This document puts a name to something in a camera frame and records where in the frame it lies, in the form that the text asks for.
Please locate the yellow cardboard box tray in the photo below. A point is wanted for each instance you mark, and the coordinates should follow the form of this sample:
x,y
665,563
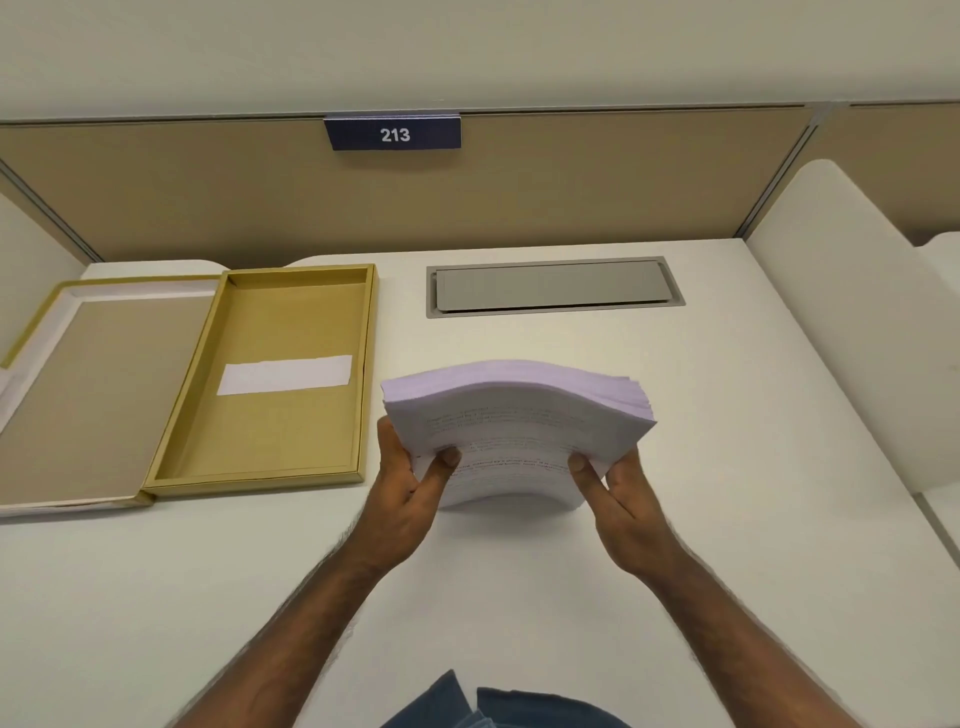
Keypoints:
x,y
270,375

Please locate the person's left thumb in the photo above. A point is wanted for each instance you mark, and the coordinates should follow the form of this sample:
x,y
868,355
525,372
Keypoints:
x,y
441,469

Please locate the person's left forearm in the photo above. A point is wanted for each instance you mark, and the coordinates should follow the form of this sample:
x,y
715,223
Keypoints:
x,y
300,637

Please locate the white side divider panel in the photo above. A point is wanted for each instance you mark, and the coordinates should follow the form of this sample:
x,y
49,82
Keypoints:
x,y
855,315

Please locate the beige desk partition panel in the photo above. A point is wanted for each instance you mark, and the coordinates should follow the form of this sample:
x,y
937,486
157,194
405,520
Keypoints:
x,y
420,180

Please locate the person's right thumb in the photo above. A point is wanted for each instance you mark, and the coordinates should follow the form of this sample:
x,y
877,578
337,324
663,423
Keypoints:
x,y
589,480

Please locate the stack of white printed papers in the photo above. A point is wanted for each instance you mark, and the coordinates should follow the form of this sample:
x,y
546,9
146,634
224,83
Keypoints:
x,y
517,427

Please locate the person's blue jeans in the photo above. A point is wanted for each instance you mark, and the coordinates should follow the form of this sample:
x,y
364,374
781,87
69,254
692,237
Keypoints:
x,y
495,709

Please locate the person's right hand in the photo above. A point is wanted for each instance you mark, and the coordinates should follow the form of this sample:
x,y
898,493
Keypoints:
x,y
630,517

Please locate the person's left hand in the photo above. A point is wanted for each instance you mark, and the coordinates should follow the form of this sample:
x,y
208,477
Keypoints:
x,y
397,510

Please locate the person's right forearm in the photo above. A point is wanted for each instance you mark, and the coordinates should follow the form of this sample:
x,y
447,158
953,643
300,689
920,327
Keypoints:
x,y
750,645

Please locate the dark blue number sign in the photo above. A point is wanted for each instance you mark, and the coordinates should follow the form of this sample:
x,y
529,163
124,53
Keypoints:
x,y
392,133

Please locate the yellow cardboard box lid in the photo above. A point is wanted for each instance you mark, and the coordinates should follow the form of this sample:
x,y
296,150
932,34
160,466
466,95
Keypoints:
x,y
82,390

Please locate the white paper slip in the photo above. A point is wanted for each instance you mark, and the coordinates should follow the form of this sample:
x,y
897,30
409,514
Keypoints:
x,y
286,375

